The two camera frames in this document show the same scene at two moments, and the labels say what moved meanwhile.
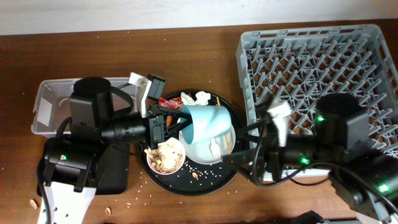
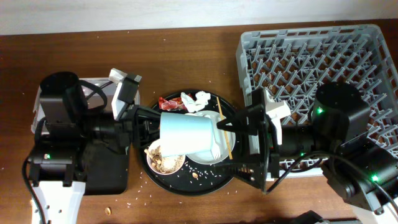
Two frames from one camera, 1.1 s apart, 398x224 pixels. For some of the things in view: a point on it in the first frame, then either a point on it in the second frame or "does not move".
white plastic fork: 214,149 does not move
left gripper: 156,124 → 134,126
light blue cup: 208,121 → 184,134
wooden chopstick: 226,135 does not move
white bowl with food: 166,157 does not move
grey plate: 210,151 does not move
